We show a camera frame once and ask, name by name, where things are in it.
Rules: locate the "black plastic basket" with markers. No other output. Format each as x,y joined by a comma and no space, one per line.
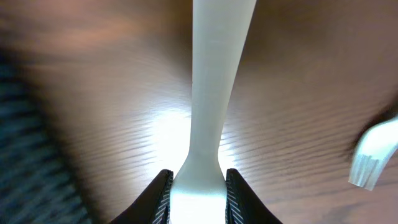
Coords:
37,185

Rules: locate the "white plastic fork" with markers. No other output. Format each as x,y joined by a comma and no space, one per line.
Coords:
374,150
220,27

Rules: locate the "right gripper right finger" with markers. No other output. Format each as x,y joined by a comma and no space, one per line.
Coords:
243,205

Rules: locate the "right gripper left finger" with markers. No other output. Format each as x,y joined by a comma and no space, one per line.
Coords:
153,205

